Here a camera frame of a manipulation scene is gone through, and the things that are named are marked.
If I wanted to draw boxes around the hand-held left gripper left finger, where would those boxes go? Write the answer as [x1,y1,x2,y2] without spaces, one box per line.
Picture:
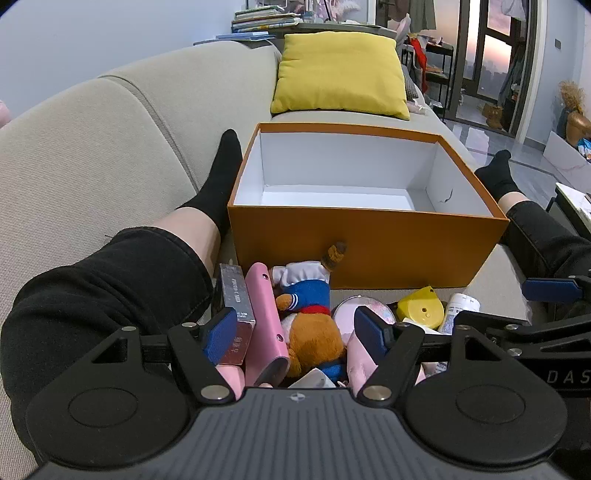
[90,307,243,403]

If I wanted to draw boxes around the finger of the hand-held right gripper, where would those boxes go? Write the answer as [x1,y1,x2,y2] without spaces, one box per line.
[522,275,591,304]
[455,310,591,358]

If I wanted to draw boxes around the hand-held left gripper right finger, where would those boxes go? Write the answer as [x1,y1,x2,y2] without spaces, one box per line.
[353,305,499,403]

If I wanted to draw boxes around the round pink compact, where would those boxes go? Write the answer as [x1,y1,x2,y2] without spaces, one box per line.
[332,295,398,337]

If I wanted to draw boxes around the pink zip pouch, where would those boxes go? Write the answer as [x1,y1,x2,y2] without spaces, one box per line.
[346,330,428,398]

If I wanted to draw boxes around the silver cosmetic box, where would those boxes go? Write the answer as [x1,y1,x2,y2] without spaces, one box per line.
[213,264,257,367]

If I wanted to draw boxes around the pink hard case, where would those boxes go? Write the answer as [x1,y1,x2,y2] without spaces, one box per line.
[244,262,291,388]

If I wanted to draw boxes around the white power adapter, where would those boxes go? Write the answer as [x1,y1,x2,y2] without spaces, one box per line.
[401,318,443,335]

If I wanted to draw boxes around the brown plush toy blue outfit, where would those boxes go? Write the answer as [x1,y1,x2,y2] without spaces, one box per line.
[270,240,349,384]

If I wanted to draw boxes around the orange cardboard box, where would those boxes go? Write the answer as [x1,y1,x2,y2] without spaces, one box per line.
[227,122,509,291]

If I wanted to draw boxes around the white bottle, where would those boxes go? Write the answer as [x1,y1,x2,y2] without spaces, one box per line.
[436,293,481,335]

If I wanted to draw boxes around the person's right leg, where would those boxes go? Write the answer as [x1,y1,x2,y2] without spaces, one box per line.
[475,150,591,324]

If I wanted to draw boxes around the person's leg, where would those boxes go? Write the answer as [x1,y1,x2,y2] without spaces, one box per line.
[475,150,591,324]
[0,129,245,467]

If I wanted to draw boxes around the black coffee table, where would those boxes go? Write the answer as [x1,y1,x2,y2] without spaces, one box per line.
[547,182,591,234]

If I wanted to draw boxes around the person's left leg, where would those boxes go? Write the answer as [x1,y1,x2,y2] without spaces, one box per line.
[0,129,245,467]

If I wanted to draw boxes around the white low cabinet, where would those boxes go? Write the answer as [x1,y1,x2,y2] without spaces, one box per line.
[544,131,591,186]

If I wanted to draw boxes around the gold vase dried plant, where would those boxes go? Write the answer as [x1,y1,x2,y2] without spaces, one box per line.
[558,80,591,148]

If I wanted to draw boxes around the brown boots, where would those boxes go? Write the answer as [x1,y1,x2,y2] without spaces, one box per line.
[482,104,505,130]

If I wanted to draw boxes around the beige sofa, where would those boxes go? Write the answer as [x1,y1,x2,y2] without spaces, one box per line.
[0,39,536,462]

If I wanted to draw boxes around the balcony glass door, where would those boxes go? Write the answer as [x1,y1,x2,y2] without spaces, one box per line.
[455,0,540,136]

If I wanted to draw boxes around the black rack cart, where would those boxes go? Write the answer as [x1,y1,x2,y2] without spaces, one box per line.
[402,37,455,121]

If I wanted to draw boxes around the yellow pillow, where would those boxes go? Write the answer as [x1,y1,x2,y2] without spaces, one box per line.
[270,33,411,121]

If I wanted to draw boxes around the red cloth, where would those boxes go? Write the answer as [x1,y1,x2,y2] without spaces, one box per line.
[410,37,428,71]

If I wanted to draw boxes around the blue book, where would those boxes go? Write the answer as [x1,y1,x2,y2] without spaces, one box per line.
[215,31,278,42]

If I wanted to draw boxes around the grey desk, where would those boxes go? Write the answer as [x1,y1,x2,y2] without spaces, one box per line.
[194,21,399,47]

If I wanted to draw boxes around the stack of books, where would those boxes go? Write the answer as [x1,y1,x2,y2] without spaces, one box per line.
[231,7,301,35]

